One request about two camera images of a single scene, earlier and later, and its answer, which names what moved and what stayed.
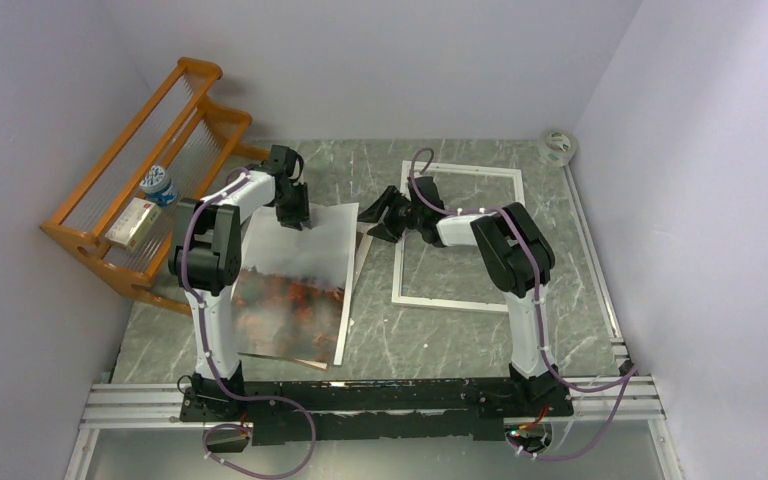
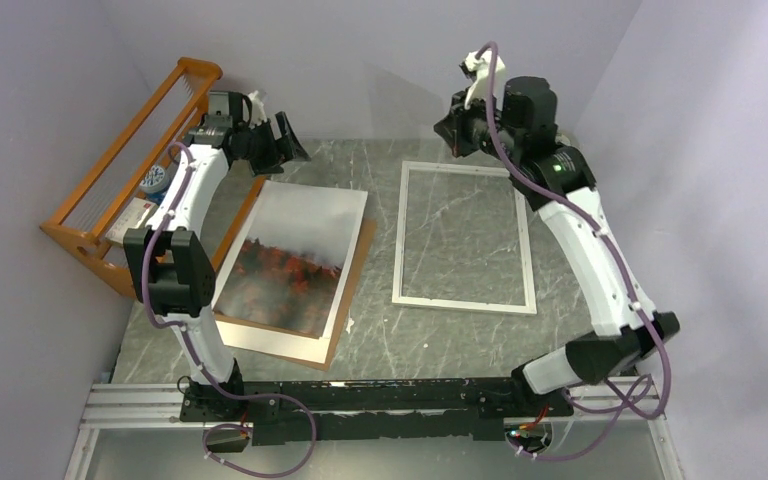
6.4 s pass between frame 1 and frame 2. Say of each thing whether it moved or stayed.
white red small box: stayed
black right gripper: moved
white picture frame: stayed
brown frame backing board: moved
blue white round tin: stayed
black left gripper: moved
